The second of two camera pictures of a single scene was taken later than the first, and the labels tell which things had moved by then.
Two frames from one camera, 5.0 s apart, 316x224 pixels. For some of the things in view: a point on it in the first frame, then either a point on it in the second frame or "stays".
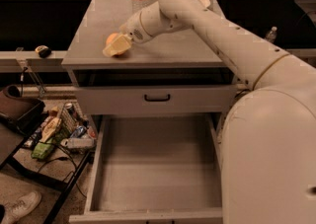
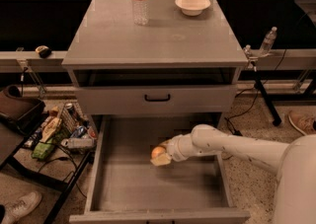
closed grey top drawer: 157,100 stays
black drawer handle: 157,100 stays
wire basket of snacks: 69,127 stays
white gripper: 132,31 → 174,149
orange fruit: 112,37 → 156,151
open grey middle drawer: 155,169 stays
